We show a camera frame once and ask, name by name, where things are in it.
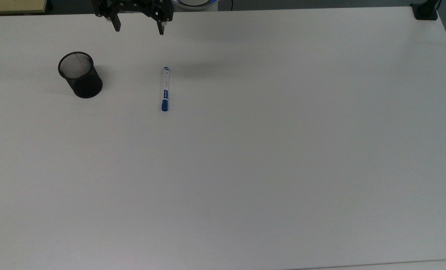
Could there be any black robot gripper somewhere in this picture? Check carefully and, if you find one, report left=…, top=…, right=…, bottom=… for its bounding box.
left=92, top=0, right=174, bottom=36

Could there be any blue and white marker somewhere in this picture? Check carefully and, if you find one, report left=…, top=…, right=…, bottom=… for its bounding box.
left=161, top=66, right=171, bottom=113

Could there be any black mesh pen cup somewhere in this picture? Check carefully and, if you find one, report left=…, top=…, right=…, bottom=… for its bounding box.
left=58, top=51, right=104, bottom=99

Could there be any yellow board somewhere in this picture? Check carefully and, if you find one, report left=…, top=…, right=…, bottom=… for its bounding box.
left=0, top=0, right=48, bottom=14

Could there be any black clamp pole mount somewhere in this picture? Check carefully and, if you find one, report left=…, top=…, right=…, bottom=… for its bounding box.
left=410, top=0, right=441, bottom=21

